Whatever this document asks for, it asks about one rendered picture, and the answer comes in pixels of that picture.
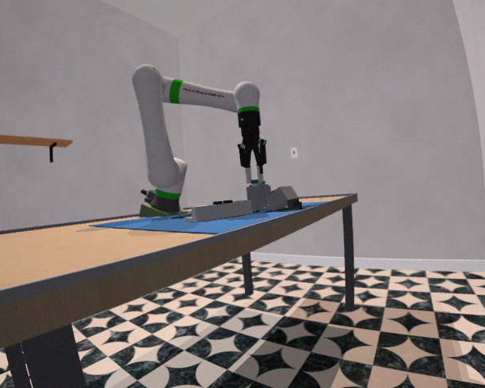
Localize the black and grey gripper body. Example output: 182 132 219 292
241 125 260 150

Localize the white sloping button panel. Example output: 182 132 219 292
264 186 303 212

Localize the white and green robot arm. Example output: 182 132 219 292
132 65 261 213

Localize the dark table edge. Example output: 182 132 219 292
0 193 357 305

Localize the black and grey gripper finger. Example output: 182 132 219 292
250 139 267 183
238 141 252 183

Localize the blue flat mat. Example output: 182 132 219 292
90 201 329 234

